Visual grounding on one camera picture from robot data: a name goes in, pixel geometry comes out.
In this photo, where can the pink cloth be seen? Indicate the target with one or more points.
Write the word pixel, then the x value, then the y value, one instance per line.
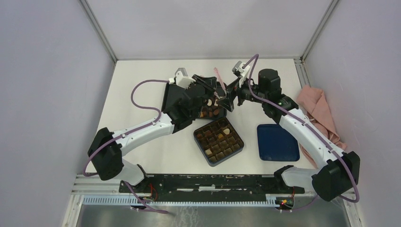
pixel 314 102

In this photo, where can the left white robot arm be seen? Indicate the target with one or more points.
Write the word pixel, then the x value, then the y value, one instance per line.
pixel 109 147

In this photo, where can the black chocolate tray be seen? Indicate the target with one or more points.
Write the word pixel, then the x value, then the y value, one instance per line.
pixel 173 96

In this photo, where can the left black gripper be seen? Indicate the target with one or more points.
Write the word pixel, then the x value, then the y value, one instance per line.
pixel 209 82

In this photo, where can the blue chocolate box with insert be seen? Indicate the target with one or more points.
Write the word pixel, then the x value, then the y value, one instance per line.
pixel 218 141

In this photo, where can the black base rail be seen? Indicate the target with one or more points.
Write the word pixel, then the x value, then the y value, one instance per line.
pixel 213 188

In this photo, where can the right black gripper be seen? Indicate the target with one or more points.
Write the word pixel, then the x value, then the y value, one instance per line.
pixel 238 91

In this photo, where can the blue box lid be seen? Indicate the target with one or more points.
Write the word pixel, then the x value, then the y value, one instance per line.
pixel 276 144

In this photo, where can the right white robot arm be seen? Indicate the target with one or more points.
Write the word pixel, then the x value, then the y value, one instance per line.
pixel 337 172

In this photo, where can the pink tongs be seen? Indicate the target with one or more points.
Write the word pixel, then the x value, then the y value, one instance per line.
pixel 220 81

